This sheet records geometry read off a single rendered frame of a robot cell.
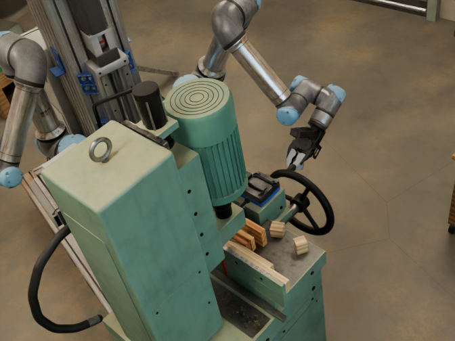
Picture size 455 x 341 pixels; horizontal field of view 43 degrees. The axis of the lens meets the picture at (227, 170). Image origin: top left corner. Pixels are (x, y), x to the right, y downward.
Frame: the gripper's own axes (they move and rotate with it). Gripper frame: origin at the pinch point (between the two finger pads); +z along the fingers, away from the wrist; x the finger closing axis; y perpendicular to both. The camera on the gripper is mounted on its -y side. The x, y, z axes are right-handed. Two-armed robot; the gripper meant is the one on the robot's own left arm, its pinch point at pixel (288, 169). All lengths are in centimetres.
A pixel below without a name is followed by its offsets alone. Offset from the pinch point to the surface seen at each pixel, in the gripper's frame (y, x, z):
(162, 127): -83, -12, 14
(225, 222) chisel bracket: -38.2, -11.6, 27.0
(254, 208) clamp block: -20.9, -7.7, 18.9
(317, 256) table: -15.7, -32.6, 21.9
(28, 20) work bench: 68, 291, -23
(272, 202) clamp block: -17.1, -10.4, 14.2
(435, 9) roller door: 189, 67, -173
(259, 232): -25.3, -16.2, 24.6
